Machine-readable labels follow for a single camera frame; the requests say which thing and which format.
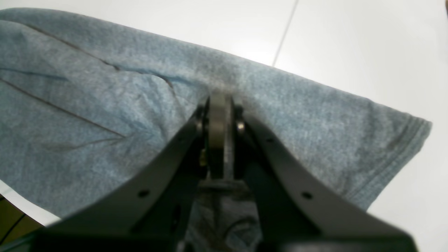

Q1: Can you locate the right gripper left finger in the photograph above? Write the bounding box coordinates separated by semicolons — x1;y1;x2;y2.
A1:
1;93;231;252

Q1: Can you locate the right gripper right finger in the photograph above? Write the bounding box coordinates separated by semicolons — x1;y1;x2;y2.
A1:
229;101;417;252

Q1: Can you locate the grey t-shirt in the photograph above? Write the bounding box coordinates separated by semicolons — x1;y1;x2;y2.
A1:
0;8;432;252

